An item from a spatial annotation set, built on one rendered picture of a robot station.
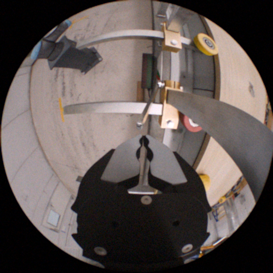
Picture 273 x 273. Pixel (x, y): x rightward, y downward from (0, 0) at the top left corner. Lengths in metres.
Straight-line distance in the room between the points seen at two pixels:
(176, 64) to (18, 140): 2.84
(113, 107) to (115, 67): 0.94
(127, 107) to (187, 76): 0.40
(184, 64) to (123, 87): 0.77
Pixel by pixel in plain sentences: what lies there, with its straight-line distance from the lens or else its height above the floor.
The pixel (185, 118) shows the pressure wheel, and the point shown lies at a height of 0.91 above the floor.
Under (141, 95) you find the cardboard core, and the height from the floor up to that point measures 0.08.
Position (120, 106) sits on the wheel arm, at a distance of 0.27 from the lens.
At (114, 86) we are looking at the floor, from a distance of 1.16.
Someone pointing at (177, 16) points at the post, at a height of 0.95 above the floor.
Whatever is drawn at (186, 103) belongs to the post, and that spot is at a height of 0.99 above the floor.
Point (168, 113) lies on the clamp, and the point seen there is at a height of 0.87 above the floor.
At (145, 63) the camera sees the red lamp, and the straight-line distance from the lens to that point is 0.44.
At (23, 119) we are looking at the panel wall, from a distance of 2.73.
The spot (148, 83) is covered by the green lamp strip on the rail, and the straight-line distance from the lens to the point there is 0.42.
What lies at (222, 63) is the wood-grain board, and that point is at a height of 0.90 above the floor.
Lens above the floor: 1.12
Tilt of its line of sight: 62 degrees down
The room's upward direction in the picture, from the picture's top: 175 degrees counter-clockwise
